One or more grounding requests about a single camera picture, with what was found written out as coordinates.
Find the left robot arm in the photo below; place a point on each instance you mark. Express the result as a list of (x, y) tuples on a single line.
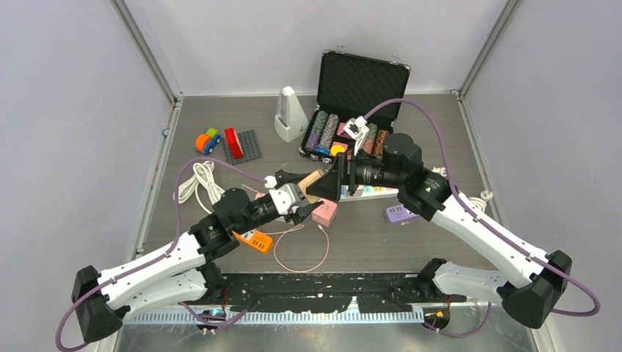
[(184, 269)]

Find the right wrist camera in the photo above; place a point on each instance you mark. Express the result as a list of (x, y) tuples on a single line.
[(358, 130)]

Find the orange cube socket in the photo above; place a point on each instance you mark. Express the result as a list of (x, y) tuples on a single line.
[(306, 182)]

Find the orange power strip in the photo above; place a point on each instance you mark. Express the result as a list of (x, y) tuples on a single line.
[(256, 239)]

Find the white colourful power strip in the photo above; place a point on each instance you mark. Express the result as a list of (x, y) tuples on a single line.
[(367, 193)]

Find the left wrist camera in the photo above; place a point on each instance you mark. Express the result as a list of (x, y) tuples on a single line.
[(284, 197)]

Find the white metronome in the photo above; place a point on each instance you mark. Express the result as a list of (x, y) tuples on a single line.
[(290, 121)]

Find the grey building baseplate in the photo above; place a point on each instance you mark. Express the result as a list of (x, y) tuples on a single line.
[(250, 146)]

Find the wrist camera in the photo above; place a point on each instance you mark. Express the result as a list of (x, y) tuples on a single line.
[(284, 197), (358, 130)]

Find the pink cube socket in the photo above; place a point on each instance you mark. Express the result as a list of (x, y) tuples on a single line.
[(325, 213)]

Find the black poker chip case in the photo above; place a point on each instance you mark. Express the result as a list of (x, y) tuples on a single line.
[(349, 86)]

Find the toy car blocks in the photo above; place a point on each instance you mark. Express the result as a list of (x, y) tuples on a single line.
[(206, 142)]

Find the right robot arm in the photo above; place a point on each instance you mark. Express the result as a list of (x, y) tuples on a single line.
[(526, 281)]

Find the purple power strip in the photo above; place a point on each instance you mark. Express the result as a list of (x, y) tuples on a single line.
[(399, 215)]

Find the red toy brick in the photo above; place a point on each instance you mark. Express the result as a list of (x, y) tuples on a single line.
[(233, 143)]

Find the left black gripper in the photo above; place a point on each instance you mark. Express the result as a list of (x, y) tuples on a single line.
[(299, 213)]

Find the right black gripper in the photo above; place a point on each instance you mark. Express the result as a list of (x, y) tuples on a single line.
[(328, 186)]

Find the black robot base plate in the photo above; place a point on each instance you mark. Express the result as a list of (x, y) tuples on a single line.
[(320, 293)]

